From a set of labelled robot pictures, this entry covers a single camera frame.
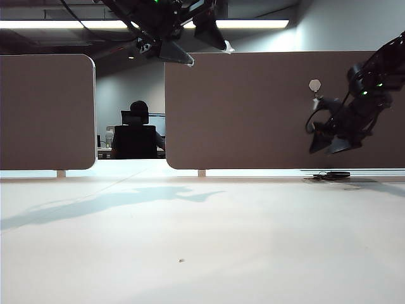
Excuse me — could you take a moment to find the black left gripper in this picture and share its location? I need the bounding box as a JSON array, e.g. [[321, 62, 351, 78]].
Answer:
[[148, 0, 235, 67]]

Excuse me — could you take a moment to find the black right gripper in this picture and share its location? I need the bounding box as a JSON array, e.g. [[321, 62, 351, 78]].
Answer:
[[308, 91, 394, 155]]

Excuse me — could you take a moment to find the bunch of keys with black fob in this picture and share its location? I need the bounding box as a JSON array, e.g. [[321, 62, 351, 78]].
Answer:
[[303, 170, 352, 182]]

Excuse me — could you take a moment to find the seated person in dark clothes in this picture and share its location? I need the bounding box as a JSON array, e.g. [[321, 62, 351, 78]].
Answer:
[[110, 100, 167, 160]]

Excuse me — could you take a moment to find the computer monitor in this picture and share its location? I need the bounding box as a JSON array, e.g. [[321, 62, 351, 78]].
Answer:
[[148, 113, 166, 138]]

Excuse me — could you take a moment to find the right grey desk partition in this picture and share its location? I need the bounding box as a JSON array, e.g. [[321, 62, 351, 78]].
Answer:
[[164, 51, 405, 171]]

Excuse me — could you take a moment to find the grey desk partition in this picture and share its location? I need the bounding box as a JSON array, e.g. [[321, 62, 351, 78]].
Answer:
[[164, 51, 405, 171], [0, 53, 97, 172]]

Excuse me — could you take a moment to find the black mesh office chair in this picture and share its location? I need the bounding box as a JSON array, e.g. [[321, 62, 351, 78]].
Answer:
[[112, 110, 158, 160]]

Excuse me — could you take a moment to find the long ceiling light strip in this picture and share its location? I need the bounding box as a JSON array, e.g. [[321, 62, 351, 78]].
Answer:
[[0, 19, 290, 30]]

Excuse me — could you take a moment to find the left grey desk partition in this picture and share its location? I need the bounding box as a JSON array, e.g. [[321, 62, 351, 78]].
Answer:
[[0, 53, 97, 172]]

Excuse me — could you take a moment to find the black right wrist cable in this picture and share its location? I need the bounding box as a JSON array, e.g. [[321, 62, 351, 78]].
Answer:
[[304, 106, 322, 134]]

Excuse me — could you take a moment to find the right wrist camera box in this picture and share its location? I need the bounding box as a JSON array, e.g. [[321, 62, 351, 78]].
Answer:
[[316, 97, 344, 112]]

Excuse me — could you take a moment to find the white adhesive wall hook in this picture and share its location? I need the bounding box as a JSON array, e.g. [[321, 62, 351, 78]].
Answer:
[[309, 79, 322, 102]]

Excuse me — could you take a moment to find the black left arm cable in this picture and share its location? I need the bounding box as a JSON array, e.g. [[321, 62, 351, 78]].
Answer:
[[59, 0, 140, 42]]

